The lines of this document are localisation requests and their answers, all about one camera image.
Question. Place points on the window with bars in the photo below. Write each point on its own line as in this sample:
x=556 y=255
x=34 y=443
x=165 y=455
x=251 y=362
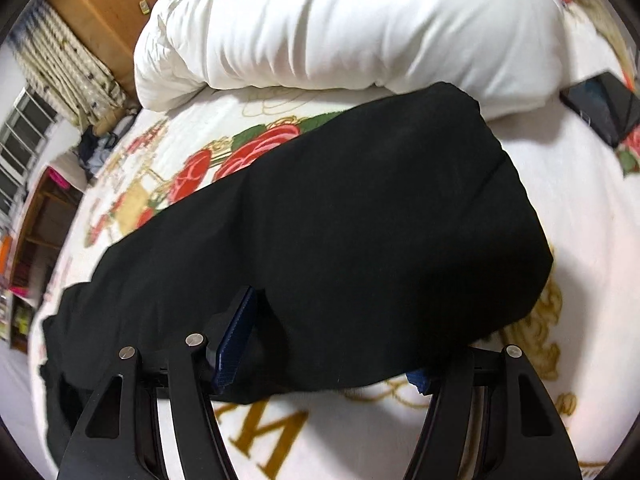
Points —
x=25 y=125

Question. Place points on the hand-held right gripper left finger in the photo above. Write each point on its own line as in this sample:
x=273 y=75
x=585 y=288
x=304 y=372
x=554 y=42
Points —
x=234 y=345

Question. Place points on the wooden wardrobe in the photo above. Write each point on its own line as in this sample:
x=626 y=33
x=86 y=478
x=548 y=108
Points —
x=95 y=5

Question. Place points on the floral rose blanket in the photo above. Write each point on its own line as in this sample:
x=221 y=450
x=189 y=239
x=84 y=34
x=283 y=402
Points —
x=575 y=200

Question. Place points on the pile of dark clothes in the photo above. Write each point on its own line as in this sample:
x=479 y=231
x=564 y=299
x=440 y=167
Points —
x=97 y=152

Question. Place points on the patterned curtain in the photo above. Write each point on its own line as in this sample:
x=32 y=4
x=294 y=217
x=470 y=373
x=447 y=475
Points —
x=60 y=60

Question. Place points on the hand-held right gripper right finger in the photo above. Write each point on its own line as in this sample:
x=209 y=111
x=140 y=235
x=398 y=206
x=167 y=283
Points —
x=422 y=382

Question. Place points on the wooden desk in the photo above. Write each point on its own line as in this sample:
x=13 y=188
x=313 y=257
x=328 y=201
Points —
x=40 y=220

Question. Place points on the black garment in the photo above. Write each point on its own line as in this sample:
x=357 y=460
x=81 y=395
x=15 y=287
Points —
x=350 y=210

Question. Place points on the orange storage box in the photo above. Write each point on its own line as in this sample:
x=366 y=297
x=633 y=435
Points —
x=4 y=255

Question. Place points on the white duvet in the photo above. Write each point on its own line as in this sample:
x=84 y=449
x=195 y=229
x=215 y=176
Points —
x=325 y=20

